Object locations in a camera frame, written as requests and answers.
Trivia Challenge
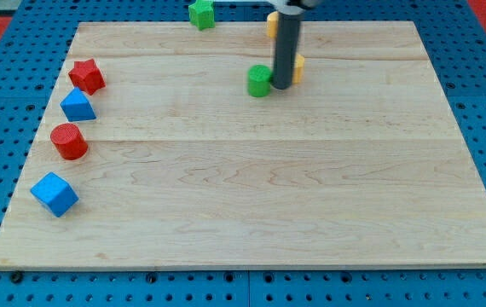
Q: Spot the yellow hexagon block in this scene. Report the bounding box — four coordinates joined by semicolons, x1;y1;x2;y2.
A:
292;54;305;84

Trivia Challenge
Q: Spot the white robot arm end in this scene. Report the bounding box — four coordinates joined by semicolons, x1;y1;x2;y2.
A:
213;0;322;15

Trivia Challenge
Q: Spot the yellow heart block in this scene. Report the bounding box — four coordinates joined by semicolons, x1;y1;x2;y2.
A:
266;11;279;38

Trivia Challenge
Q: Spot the green cylinder block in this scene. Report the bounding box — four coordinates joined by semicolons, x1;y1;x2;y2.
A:
247;65;272;97

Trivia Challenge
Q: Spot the wooden board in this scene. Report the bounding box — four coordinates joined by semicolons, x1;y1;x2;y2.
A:
0;21;486;271

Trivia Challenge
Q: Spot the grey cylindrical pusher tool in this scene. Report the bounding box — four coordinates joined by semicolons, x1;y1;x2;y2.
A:
271;12;303;90

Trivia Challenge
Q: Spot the green star block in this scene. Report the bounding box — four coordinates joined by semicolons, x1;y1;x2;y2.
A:
188;0;215;31

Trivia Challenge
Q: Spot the blue triangle block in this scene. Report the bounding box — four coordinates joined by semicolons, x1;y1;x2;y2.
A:
60;88;96;122

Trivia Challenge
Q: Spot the red star block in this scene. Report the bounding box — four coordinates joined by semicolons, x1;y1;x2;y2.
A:
68;59;106;96

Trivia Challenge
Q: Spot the red cylinder block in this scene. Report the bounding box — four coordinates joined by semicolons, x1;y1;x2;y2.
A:
50;123;88;160

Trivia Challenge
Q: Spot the blue cube block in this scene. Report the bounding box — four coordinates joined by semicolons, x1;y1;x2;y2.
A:
31;172;79;217

